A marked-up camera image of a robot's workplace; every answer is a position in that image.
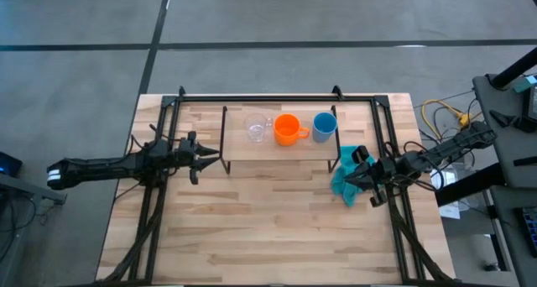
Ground black device with blue light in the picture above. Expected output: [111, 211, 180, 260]
[0, 151, 23, 179]

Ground white paper sheets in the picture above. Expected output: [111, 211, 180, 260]
[430, 163, 463, 220]

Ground small teal box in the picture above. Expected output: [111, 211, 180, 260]
[513, 74, 537, 93]

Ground yellow cable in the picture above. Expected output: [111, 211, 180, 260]
[421, 98, 474, 160]

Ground wooden shelf with black legs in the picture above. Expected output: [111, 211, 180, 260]
[218, 105, 341, 175]

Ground black diagonal pole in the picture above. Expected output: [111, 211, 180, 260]
[490, 47, 537, 89]

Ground blue plastic cup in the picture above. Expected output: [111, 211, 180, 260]
[312, 112, 339, 144]

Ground orange plastic mug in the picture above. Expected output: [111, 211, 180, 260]
[273, 112, 310, 147]

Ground grey table with tablet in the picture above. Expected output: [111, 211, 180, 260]
[488, 185, 537, 287]

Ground black diagonal beam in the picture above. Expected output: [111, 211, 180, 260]
[434, 163, 507, 207]

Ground black handheld tool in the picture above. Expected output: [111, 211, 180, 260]
[489, 108, 537, 133]

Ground teal cloth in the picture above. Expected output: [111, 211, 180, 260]
[330, 145, 385, 207]

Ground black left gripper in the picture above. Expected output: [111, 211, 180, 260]
[169, 130, 221, 186]

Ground grey side table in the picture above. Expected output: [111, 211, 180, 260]
[472, 73, 537, 190]

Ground black aluminium table frame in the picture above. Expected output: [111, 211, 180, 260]
[96, 85, 456, 286]

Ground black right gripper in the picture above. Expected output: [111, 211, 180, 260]
[343, 145, 404, 209]

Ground clear glass mug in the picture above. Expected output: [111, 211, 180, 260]
[243, 112, 274, 144]

